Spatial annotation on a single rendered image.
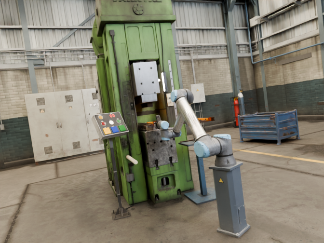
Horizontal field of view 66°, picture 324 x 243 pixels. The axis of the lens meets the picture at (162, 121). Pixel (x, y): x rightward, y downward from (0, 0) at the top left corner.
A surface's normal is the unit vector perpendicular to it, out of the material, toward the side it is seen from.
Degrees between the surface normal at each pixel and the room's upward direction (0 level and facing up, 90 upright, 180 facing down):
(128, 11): 90
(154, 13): 90
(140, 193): 90
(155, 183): 89
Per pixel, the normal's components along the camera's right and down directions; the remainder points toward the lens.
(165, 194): 0.32, 0.00
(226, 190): -0.72, 0.13
